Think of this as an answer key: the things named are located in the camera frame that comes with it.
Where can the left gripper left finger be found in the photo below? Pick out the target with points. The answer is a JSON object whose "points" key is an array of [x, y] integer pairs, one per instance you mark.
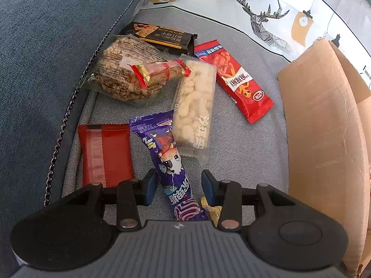
{"points": [[131, 194]]}

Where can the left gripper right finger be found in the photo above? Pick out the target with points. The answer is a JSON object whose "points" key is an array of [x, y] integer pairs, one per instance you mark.
{"points": [[228, 195]]}

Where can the yellow snack packet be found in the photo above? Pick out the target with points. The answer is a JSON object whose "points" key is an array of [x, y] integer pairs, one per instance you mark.
{"points": [[213, 212]]}

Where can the plain red snack packet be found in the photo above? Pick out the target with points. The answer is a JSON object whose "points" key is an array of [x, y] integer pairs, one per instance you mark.
{"points": [[106, 154]]}

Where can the purple cartoon snack packet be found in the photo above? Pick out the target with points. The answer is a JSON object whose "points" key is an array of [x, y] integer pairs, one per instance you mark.
{"points": [[155, 131]]}

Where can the red shrimp snack packet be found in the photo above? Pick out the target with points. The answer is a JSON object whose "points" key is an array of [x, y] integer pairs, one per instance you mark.
{"points": [[235, 80]]}

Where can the clear white puff snack bag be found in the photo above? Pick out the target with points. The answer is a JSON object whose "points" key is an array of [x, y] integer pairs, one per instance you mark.
{"points": [[193, 109]]}

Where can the round rice cake bag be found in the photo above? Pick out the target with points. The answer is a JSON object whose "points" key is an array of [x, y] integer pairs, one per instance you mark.
{"points": [[112, 75]]}

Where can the small red gold candy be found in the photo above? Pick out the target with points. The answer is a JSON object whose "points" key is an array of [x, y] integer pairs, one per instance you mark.
{"points": [[149, 74]]}

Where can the black cracker package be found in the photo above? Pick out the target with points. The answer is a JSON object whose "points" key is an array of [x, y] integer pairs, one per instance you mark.
{"points": [[165, 39]]}

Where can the brown cardboard box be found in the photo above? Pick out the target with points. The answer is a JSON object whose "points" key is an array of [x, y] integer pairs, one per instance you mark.
{"points": [[327, 111]]}

